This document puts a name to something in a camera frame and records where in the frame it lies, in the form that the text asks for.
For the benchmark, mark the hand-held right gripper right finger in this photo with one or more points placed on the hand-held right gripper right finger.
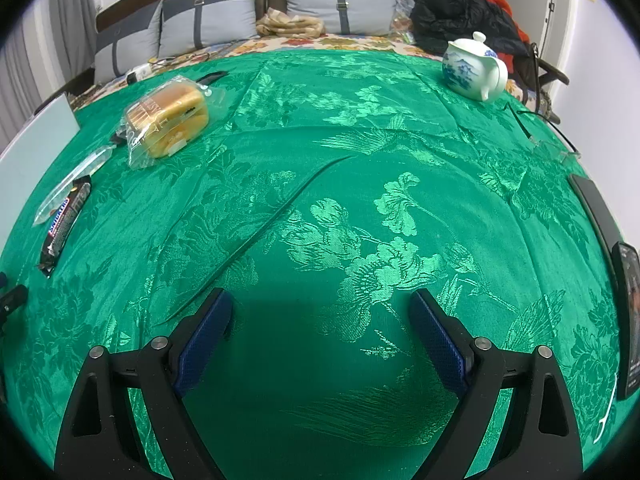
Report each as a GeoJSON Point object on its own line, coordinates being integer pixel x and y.
{"type": "Point", "coordinates": [440, 345]}

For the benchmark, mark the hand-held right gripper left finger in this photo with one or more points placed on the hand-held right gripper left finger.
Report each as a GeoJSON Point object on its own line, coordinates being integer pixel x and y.
{"type": "Point", "coordinates": [205, 345]}

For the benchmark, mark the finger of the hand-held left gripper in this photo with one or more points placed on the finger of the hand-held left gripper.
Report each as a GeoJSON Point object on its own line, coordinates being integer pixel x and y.
{"type": "Point", "coordinates": [12, 300]}

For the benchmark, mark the dark brown chocolate bar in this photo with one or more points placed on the dark brown chocolate bar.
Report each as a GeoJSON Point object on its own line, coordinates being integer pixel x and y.
{"type": "Point", "coordinates": [62, 225]}

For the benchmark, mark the clear long snack packet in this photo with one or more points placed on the clear long snack packet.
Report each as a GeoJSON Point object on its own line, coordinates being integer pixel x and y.
{"type": "Point", "coordinates": [70, 185]}

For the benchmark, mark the clear bag of yellow cake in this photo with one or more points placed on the clear bag of yellow cake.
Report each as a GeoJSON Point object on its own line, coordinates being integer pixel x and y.
{"type": "Point", "coordinates": [165, 120]}

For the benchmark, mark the black snack packet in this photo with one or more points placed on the black snack packet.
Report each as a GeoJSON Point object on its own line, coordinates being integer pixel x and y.
{"type": "Point", "coordinates": [210, 78]}

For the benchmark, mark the white flat board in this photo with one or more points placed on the white flat board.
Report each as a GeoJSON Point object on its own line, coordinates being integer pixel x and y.
{"type": "Point", "coordinates": [40, 130]}

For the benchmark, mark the white plastic pick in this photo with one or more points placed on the white plastic pick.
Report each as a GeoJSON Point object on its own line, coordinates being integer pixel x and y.
{"type": "Point", "coordinates": [603, 419]}

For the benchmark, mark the green floral tablecloth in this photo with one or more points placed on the green floral tablecloth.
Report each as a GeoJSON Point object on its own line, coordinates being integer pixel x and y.
{"type": "Point", "coordinates": [350, 185]}

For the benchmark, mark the dark screen device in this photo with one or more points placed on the dark screen device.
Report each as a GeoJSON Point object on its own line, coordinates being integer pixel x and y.
{"type": "Point", "coordinates": [629, 320]}

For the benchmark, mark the black phone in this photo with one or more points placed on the black phone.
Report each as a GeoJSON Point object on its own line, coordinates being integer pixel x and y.
{"type": "Point", "coordinates": [597, 215]}

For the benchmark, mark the eyeglasses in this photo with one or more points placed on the eyeglasses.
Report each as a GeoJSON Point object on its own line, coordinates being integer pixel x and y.
{"type": "Point", "coordinates": [520, 122]}

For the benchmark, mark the grey curtain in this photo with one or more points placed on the grey curtain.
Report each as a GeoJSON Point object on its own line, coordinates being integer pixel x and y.
{"type": "Point", "coordinates": [30, 60]}

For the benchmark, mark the white power strip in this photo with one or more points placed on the white power strip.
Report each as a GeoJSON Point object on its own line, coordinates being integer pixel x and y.
{"type": "Point", "coordinates": [137, 74]}

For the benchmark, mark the white blue teapot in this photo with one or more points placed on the white blue teapot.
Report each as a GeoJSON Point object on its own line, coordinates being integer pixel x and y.
{"type": "Point", "coordinates": [467, 70]}

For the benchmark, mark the black chair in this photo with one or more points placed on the black chair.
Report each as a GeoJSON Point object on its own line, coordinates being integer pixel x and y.
{"type": "Point", "coordinates": [547, 67]}

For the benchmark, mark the floral bedsheet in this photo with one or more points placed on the floral bedsheet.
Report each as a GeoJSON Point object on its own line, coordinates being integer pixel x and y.
{"type": "Point", "coordinates": [350, 40]}

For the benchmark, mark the clear plastic bag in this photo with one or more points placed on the clear plastic bag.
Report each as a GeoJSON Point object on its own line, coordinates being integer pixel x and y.
{"type": "Point", "coordinates": [402, 20]}

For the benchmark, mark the black clothing pile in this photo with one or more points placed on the black clothing pile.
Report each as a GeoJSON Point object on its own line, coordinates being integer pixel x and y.
{"type": "Point", "coordinates": [450, 15]}

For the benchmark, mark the beige folded blanket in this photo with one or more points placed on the beige folded blanket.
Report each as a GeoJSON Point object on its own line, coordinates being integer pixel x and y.
{"type": "Point", "coordinates": [290, 22]}

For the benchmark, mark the red garment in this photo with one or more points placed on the red garment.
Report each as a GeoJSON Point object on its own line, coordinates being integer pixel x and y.
{"type": "Point", "coordinates": [500, 2]}

